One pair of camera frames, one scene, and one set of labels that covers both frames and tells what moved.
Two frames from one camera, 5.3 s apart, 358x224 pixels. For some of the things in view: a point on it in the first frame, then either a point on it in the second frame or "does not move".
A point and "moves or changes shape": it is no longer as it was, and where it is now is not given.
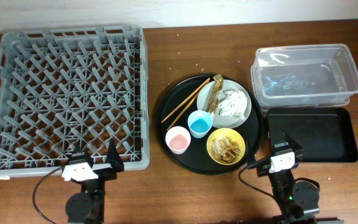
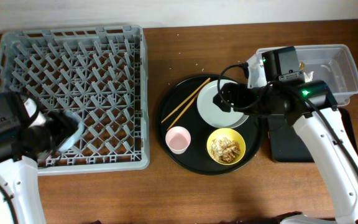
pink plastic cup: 178,139 does not move
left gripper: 115,161 -> 70,124
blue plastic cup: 199,122 -> 81,127
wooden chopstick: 181,113 does not move
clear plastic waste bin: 304,76 does not move
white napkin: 232,102 moves or changes shape
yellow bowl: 225,146 does not move
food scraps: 225,149 does not move
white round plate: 219,121 does not move
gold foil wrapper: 214,99 -> 301,67
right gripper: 298,150 -> 241,89
